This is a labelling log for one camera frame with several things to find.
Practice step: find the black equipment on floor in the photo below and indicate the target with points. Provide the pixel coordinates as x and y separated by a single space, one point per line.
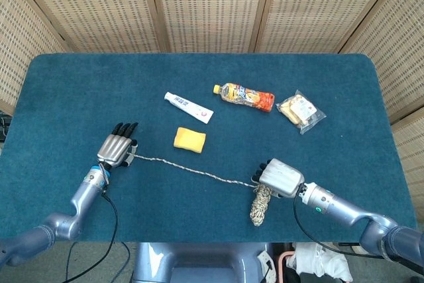
4 127

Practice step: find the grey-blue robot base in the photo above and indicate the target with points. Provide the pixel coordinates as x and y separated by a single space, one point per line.
198 263

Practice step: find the plastic bottle with orange label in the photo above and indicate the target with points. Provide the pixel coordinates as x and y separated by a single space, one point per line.
258 99

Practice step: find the white toothpaste tube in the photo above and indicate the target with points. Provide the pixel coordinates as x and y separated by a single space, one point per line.
189 107

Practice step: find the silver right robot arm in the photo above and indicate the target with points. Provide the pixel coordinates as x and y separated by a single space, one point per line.
341 206

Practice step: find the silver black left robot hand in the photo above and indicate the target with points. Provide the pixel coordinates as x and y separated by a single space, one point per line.
114 148

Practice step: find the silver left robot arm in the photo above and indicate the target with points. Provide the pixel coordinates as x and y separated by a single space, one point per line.
83 197

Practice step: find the woven wooden folding screen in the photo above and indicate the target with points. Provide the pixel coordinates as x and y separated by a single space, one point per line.
212 8

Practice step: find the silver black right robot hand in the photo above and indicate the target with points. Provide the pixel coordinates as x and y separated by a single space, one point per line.
281 177

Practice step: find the white power strip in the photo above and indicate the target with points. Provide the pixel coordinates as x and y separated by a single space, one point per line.
265 258

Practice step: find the pink tubular frame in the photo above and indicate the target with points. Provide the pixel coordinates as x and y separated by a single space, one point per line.
281 263

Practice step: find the white crumpled cloth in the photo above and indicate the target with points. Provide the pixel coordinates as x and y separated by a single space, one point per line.
314 260

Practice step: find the teal felt table cover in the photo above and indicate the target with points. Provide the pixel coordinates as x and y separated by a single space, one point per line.
83 90

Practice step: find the yellow sponge with green base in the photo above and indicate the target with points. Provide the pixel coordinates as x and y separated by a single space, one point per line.
189 140

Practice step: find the clear bag of biscuits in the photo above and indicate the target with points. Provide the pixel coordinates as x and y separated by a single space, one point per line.
299 109

